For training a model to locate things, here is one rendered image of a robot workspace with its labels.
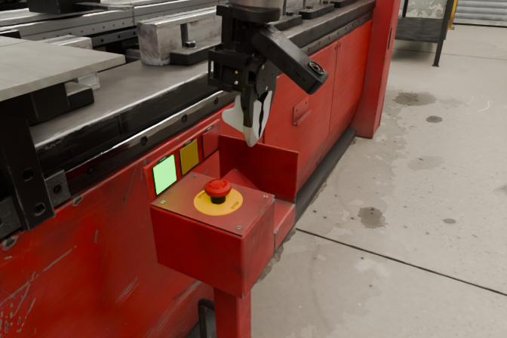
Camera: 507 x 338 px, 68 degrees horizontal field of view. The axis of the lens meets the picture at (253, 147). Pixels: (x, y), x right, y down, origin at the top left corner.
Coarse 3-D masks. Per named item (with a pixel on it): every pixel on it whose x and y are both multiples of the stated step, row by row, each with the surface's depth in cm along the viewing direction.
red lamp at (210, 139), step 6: (216, 126) 67; (210, 132) 66; (216, 132) 67; (204, 138) 64; (210, 138) 66; (216, 138) 68; (204, 144) 65; (210, 144) 67; (216, 144) 68; (204, 150) 65; (210, 150) 67; (204, 156) 66
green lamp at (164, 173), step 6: (162, 162) 55; (168, 162) 57; (156, 168) 54; (162, 168) 56; (168, 168) 57; (174, 168) 58; (156, 174) 55; (162, 174) 56; (168, 174) 57; (174, 174) 59; (156, 180) 55; (162, 180) 56; (168, 180) 58; (174, 180) 59; (156, 186) 55; (162, 186) 57
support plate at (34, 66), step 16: (0, 48) 47; (16, 48) 47; (32, 48) 47; (48, 48) 47; (64, 48) 47; (80, 48) 47; (0, 64) 40; (16, 64) 40; (32, 64) 40; (48, 64) 40; (64, 64) 40; (80, 64) 40; (96, 64) 41; (112, 64) 43; (0, 80) 35; (16, 80) 35; (32, 80) 35; (48, 80) 36; (64, 80) 38; (0, 96) 33; (16, 96) 34
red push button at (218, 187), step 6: (210, 180) 55; (216, 180) 55; (222, 180) 55; (204, 186) 54; (210, 186) 54; (216, 186) 54; (222, 186) 54; (228, 186) 54; (210, 192) 53; (216, 192) 53; (222, 192) 53; (228, 192) 54; (210, 198) 56; (216, 198) 54; (222, 198) 55
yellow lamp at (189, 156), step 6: (192, 144) 61; (180, 150) 59; (186, 150) 60; (192, 150) 62; (180, 156) 59; (186, 156) 61; (192, 156) 62; (186, 162) 61; (192, 162) 62; (186, 168) 61
